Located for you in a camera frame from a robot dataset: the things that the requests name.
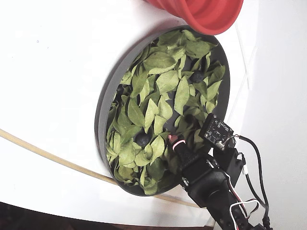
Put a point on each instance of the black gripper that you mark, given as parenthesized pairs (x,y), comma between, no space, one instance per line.
(194,169)

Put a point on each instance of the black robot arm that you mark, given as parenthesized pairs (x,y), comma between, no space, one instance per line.
(223,220)

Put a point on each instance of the dark blueberry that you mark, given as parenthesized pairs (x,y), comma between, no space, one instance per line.
(197,77)
(120,89)
(143,139)

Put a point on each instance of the pile of green leaves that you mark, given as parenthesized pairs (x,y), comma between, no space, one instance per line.
(165,81)

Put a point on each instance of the dark grey round bowl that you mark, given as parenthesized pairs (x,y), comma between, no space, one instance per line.
(103,112)

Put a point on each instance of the red collapsible cup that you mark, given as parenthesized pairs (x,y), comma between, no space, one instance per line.
(204,14)

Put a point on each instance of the long wooden stick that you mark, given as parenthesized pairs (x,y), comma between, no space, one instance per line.
(36,150)

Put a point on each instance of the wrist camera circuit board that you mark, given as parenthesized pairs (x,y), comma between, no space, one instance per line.
(217,131)

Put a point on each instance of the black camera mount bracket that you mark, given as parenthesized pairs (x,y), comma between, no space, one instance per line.
(231,165)

